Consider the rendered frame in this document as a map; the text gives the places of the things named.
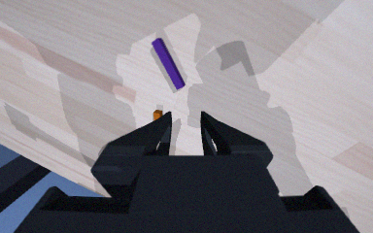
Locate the orange rod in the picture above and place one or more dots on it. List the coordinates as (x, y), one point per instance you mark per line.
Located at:
(157, 114)

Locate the purple rod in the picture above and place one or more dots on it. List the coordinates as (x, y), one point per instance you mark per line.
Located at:
(168, 63)

